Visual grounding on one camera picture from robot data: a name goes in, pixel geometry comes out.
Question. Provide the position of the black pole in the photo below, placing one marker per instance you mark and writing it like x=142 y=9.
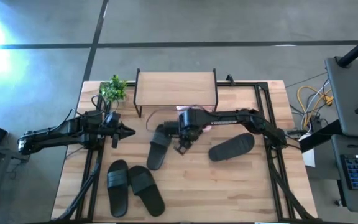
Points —
x=357 y=49

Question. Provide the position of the green plant in white pot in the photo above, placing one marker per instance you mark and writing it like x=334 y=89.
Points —
x=113 y=90

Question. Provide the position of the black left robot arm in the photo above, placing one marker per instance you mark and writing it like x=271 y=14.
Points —
x=57 y=133

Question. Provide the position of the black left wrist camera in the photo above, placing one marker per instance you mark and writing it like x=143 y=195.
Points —
x=113 y=118

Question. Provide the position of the wooden shelf with black frame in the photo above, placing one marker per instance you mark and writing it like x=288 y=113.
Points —
x=176 y=88

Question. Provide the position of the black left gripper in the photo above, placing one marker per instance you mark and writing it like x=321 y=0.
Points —
x=113 y=131

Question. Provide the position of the black diagonal beam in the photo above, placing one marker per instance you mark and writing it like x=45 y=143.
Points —
x=319 y=137

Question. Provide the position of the black slide sandal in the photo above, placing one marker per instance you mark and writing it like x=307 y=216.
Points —
x=117 y=193
x=232 y=147
x=157 y=155
x=148 y=193

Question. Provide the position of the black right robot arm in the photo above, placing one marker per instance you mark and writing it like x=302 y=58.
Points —
x=228 y=119

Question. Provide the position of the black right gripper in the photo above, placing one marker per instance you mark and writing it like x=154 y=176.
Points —
x=187 y=138

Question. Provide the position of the black aluminium rig frame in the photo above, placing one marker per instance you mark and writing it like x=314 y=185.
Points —
x=263 y=85

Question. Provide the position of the grey side table top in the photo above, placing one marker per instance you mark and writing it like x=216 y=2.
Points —
x=346 y=99

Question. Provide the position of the grey desk top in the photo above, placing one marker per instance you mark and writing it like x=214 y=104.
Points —
x=337 y=174

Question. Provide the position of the white paper sheet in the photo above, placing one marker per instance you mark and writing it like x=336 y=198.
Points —
x=309 y=157

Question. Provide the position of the small black clamp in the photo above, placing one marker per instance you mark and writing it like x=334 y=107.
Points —
x=229 y=79

